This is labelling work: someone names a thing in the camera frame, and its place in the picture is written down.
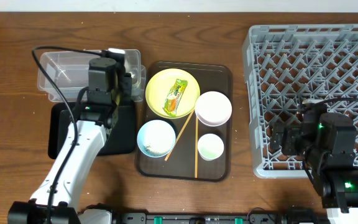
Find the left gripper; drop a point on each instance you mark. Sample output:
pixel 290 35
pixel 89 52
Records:
pixel 127 83

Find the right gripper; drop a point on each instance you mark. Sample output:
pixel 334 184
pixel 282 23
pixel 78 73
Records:
pixel 291 133

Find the green snack wrapper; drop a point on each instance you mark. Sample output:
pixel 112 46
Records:
pixel 174 96

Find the light blue bowl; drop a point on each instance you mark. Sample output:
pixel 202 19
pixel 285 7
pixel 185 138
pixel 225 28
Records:
pixel 156 138

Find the white green cup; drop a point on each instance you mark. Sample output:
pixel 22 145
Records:
pixel 210 147

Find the pink white bowl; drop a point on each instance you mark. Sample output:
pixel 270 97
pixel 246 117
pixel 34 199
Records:
pixel 213 108

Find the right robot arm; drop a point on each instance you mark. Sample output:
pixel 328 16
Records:
pixel 325 141

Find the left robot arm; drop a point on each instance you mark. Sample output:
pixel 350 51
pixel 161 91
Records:
pixel 93 116

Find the grey dishwasher rack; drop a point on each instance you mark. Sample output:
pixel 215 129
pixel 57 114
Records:
pixel 285 65

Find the yellow plate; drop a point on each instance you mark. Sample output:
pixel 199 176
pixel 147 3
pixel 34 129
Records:
pixel 159 85

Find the black tray bin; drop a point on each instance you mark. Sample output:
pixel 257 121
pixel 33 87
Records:
pixel 121 140

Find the clear plastic bin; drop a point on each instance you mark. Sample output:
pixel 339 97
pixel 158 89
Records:
pixel 69 71

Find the wooden chopstick right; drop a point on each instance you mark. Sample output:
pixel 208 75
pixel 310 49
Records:
pixel 196 147

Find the wooden chopstick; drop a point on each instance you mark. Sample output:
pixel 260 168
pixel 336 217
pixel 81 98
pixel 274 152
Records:
pixel 196 147
pixel 179 134

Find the dark brown serving tray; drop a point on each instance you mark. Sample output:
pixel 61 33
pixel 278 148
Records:
pixel 182 163

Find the wooden chopstick left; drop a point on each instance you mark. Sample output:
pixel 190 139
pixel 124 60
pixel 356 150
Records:
pixel 179 134

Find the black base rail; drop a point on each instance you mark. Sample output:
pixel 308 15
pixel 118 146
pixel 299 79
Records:
pixel 260 217

